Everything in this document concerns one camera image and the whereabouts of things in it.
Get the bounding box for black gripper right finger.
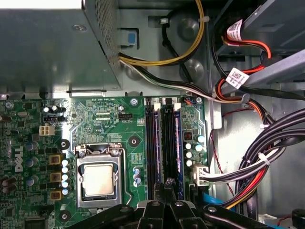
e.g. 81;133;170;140
165;177;275;229

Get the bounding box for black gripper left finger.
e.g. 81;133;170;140
68;181;171;229

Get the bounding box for metal socket cover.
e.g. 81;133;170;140
75;144;123;208

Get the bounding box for silver CPU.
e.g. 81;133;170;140
83;164;115;197

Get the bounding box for CPU socket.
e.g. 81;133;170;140
73;142;133;210

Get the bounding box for black open PC case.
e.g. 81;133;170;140
0;0;305;229

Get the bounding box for green motherboard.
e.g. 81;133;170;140
0;95;210;229

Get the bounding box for metal drive cage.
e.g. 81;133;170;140
214;0;305;101

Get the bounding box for grey power supply unit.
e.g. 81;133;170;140
0;0;124;97

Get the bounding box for pale blue flat wire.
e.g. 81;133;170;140
202;192;286;229

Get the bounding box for orange wires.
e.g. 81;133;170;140
224;167;267;210

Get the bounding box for thin red black twisted wire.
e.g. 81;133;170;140
209;108;253;197

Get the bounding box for black cable bundle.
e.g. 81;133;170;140
238;108;305;222

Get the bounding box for yellow wire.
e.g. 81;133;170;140
118;0;205;67

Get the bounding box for red and black power wires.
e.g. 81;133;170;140
213;19;274;129

